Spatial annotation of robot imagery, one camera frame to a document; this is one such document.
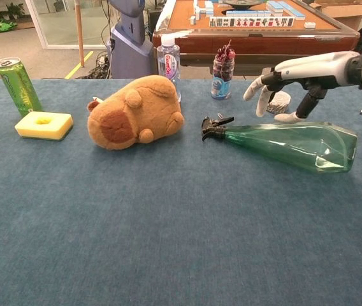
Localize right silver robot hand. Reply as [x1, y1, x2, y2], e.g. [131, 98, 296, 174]
[243, 50, 362, 124]

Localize green transparent spray bottle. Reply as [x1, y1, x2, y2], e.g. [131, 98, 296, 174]
[201, 116, 359, 174]

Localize jar with dark contents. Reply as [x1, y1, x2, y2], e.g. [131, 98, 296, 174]
[210, 39, 236, 101]

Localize clear plastic water bottle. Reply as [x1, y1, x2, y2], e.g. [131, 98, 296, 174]
[157, 34, 182, 103]

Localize cardboard box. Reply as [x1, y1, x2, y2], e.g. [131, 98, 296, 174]
[308, 0, 362, 31]

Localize brown mahjong table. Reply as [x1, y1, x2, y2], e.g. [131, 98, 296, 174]
[152, 0, 361, 80]

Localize row of face-up mahjong tiles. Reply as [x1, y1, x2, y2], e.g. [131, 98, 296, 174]
[208, 16, 296, 28]

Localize brown capybara plush toy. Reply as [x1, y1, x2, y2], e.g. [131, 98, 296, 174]
[86, 75, 185, 152]

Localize blue table cloth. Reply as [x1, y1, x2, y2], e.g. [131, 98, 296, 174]
[0, 78, 362, 306]

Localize wooden pole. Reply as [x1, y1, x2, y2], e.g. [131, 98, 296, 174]
[74, 0, 85, 68]

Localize yellow sponge with hole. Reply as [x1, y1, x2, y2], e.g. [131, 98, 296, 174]
[14, 111, 74, 142]

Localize green drink can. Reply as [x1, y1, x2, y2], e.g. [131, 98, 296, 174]
[0, 57, 44, 117]

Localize potted green plants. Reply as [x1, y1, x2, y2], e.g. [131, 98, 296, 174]
[0, 2, 25, 22]

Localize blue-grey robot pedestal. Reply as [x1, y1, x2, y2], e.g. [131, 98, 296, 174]
[106, 0, 158, 80]

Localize black floor cable bundle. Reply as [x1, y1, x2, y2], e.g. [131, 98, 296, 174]
[85, 52, 112, 80]

